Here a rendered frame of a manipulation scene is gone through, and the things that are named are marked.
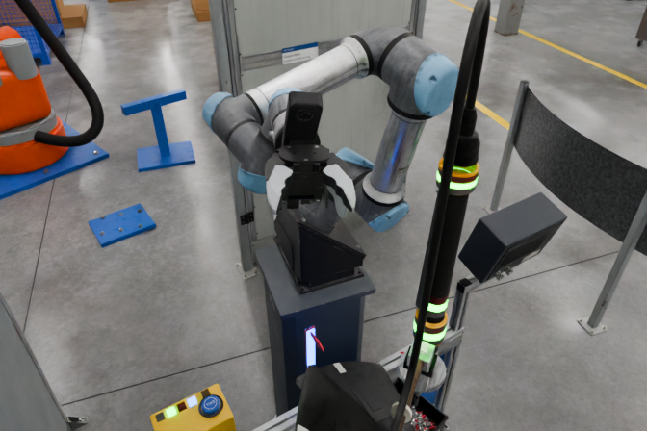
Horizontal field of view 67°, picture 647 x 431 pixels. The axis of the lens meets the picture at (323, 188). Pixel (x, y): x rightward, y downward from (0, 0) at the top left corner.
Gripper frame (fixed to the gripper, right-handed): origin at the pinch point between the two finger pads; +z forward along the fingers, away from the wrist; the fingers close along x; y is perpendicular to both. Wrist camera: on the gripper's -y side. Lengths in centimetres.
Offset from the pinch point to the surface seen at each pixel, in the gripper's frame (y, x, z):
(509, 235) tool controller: 46, -63, -48
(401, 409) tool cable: 17.5, -8.9, 17.2
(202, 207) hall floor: 172, 39, -248
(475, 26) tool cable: -24.5, -9.9, 12.0
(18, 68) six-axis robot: 97, 167, -322
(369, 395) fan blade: 56, -16, -10
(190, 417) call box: 68, 22, -18
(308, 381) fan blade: 30.4, -0.4, 3.3
